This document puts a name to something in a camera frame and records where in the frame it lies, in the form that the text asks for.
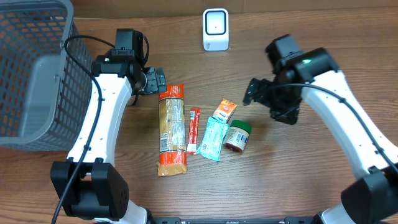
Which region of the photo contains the red stick sachet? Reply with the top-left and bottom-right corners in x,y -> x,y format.
187,108 -> 200,155

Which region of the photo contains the grey plastic shopping basket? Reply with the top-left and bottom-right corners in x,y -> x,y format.
1,0 -> 93,151

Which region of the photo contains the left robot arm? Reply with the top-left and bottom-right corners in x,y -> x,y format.
50,29 -> 167,224

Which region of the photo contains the orange spaghetti pasta packet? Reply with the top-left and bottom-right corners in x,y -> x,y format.
157,83 -> 187,177

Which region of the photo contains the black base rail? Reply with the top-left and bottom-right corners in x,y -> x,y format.
147,217 -> 313,224

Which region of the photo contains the white barcode scanner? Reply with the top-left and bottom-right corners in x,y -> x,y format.
202,8 -> 229,51

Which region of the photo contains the right black cable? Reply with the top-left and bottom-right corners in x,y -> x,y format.
270,83 -> 398,175

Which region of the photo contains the left black cable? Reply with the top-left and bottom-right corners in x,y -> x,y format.
51,34 -> 116,224

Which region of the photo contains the small orange carton box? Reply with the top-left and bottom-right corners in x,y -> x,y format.
212,99 -> 237,123

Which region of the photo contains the green lid jar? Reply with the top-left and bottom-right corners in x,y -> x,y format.
224,119 -> 252,152

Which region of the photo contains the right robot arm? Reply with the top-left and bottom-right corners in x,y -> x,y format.
243,34 -> 397,223

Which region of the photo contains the teal tissue packet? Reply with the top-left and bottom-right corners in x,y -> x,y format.
197,117 -> 229,162

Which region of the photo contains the black cable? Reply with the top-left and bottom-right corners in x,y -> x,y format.
270,83 -> 398,175
51,34 -> 116,224

